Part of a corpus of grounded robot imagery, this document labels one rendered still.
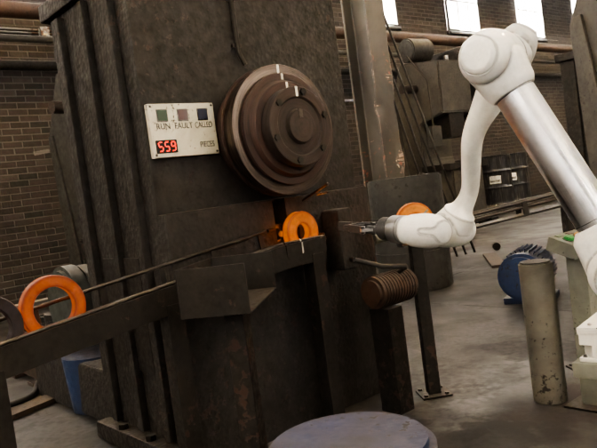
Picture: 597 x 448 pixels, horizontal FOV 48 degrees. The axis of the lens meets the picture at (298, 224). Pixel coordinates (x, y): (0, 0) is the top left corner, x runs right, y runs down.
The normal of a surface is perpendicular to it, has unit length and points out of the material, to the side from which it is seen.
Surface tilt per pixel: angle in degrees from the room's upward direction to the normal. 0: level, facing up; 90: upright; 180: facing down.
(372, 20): 90
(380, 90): 90
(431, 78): 90
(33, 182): 90
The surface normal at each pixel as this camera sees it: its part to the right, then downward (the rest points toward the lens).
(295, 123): 0.65, -0.04
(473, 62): -0.61, 0.06
